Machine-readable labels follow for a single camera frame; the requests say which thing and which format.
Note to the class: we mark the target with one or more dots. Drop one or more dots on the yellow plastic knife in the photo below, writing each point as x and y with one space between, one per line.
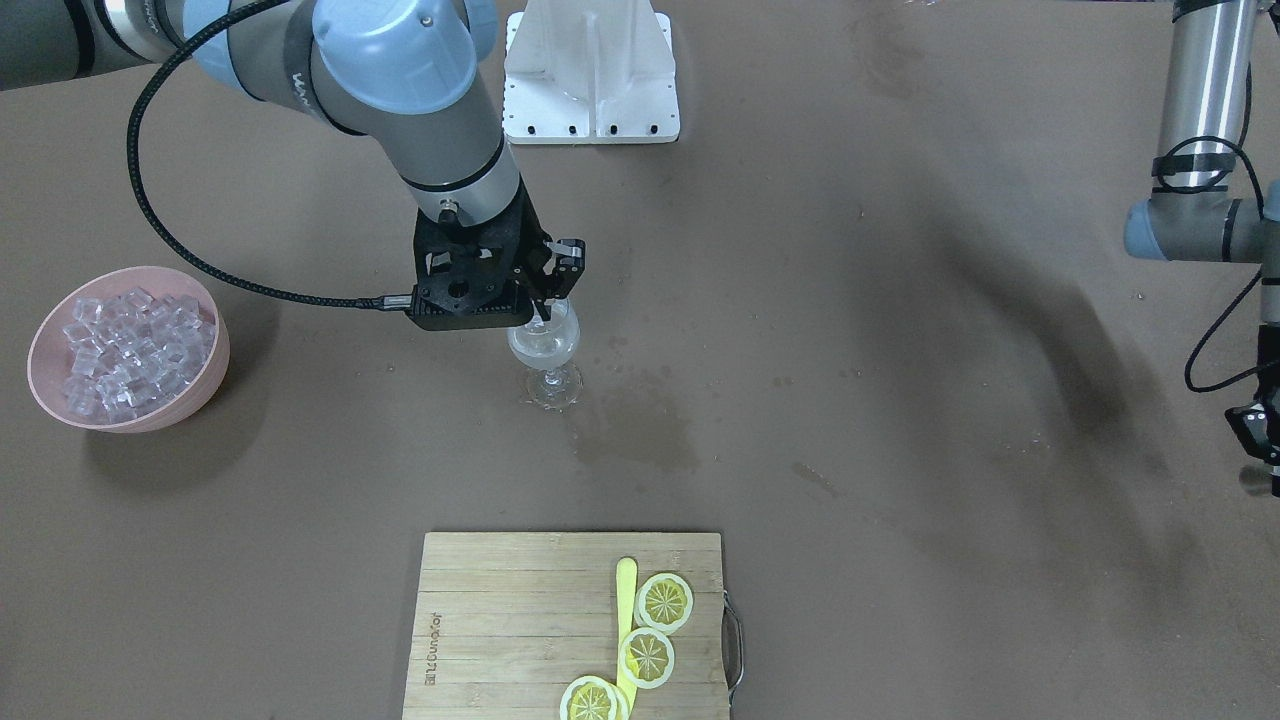
625 588

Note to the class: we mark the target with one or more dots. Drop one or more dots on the lemon slice middle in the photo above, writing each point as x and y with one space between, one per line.
646 658

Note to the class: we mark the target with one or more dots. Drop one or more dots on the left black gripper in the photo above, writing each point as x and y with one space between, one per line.
1268 372

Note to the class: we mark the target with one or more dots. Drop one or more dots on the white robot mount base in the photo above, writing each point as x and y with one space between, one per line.
579 72

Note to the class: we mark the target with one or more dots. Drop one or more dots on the pink bowl of ice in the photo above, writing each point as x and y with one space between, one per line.
134 350

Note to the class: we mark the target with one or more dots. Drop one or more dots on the bamboo cutting board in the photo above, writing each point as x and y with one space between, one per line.
505 621

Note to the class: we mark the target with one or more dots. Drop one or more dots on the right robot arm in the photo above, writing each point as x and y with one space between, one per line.
401 72

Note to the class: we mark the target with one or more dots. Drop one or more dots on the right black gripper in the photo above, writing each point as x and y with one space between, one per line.
566 262

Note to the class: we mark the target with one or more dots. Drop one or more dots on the brown table mat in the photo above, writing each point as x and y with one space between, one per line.
870 318

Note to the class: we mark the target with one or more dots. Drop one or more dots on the lemon slice upper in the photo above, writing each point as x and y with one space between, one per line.
664 602

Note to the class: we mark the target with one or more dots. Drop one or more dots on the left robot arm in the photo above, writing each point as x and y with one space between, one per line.
1206 204

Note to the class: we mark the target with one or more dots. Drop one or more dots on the lemon slice lower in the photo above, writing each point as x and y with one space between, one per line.
591 697

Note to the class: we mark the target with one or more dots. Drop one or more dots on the wine glass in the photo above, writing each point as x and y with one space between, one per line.
546 347

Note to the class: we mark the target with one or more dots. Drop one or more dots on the lemon slice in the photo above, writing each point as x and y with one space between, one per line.
646 658
664 602
591 697

